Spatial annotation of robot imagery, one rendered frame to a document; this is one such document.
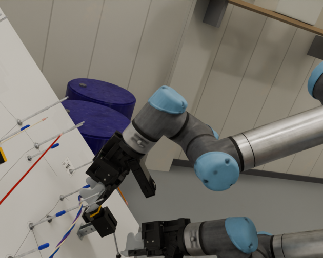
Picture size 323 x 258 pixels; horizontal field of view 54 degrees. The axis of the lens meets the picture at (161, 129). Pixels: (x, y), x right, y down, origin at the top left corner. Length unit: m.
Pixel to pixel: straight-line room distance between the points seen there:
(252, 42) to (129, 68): 1.31
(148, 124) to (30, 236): 0.34
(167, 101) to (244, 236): 0.32
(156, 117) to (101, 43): 2.40
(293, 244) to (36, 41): 2.64
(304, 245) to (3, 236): 0.62
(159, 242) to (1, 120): 0.46
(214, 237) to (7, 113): 0.55
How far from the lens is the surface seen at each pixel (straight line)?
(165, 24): 3.13
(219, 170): 0.60
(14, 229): 0.71
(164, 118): 0.68
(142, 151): 0.71
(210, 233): 0.74
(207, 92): 3.47
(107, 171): 0.74
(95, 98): 2.42
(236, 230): 0.71
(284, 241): 0.84
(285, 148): 0.66
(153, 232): 0.82
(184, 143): 0.69
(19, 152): 0.81
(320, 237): 0.81
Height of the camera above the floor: 1.65
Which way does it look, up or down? 21 degrees down
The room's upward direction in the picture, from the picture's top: 18 degrees clockwise
